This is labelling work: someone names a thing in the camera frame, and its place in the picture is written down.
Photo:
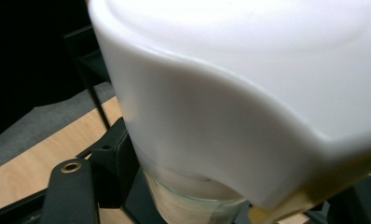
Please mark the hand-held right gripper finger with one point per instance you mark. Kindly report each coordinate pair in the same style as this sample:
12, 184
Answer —
115, 161

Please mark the black metal rack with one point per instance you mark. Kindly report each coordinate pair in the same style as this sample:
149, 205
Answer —
95, 67

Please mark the white plastic bottle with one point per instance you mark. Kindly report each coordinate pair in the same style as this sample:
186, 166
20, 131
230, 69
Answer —
236, 93

